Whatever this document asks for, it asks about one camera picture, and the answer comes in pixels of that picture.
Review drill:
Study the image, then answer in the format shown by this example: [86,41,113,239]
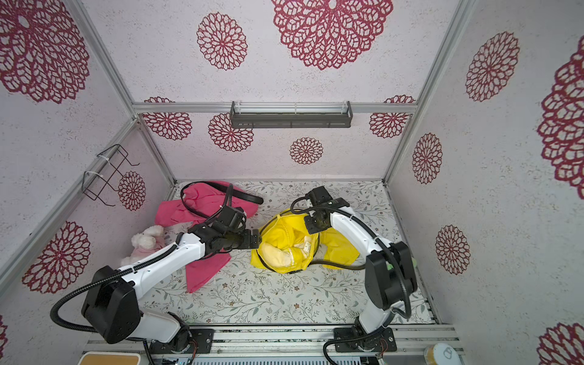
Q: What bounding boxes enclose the metal base rail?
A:
[85,324,468,364]

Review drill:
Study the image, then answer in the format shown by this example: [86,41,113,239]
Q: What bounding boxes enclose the tan box at base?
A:
[78,352,141,365]

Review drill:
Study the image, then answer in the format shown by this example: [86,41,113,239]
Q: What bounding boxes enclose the black wall shelf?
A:
[229,101,354,129]

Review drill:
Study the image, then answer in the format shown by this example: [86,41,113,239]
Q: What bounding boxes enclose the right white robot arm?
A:
[290,186,418,355]

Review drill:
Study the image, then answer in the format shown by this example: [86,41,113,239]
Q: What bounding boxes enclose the white plush toy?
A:
[121,225,166,266]

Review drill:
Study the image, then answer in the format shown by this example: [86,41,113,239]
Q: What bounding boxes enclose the black wire wall rack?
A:
[81,144,139,207]

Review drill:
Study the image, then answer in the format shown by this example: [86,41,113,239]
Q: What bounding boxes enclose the pink trousers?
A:
[155,181,264,293]

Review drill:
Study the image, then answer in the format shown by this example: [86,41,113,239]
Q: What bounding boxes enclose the white round container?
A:
[424,343,462,365]

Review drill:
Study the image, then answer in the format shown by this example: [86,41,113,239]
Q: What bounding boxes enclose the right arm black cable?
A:
[290,195,414,365]

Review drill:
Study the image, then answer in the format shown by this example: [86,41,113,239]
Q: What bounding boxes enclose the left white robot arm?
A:
[82,207,260,351]

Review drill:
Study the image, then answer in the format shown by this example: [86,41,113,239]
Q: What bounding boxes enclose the yellow trousers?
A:
[249,208,361,275]

